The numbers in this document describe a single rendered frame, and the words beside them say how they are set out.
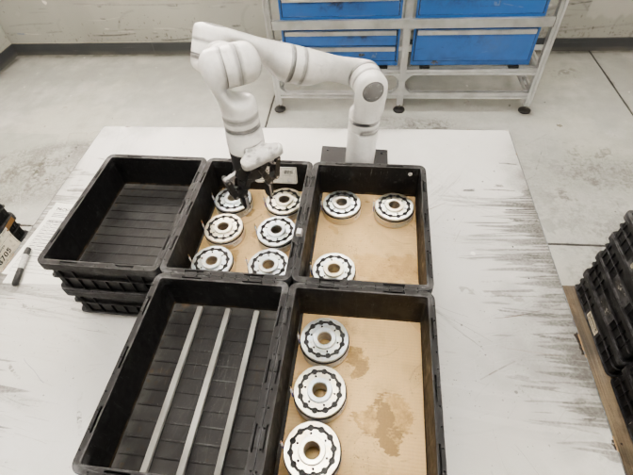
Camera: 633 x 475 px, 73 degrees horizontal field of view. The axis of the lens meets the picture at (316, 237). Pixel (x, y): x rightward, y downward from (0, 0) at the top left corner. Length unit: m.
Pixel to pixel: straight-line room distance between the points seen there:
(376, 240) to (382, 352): 0.31
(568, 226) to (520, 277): 1.26
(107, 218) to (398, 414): 0.93
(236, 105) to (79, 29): 3.70
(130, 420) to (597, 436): 0.95
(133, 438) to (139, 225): 0.57
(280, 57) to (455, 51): 1.96
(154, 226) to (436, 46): 2.15
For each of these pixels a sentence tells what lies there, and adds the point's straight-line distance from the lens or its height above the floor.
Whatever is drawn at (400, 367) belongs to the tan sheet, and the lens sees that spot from 0.93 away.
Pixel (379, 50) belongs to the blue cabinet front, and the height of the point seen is 0.42.
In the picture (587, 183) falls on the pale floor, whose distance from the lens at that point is 2.82.
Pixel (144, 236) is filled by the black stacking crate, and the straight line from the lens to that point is 1.24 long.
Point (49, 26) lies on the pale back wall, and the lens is 4.60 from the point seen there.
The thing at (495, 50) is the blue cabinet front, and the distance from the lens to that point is 3.00.
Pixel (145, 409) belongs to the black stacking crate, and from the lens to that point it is 0.97.
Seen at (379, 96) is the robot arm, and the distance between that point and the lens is 1.22.
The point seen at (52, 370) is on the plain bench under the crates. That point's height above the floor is 0.70.
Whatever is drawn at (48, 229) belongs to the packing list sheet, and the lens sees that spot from 1.61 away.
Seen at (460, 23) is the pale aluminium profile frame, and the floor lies 0.59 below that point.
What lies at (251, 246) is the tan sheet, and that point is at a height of 0.83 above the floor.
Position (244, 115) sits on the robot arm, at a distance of 0.82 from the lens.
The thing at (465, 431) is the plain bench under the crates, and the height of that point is 0.70.
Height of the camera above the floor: 1.67
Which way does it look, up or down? 49 degrees down
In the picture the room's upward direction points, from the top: 5 degrees counter-clockwise
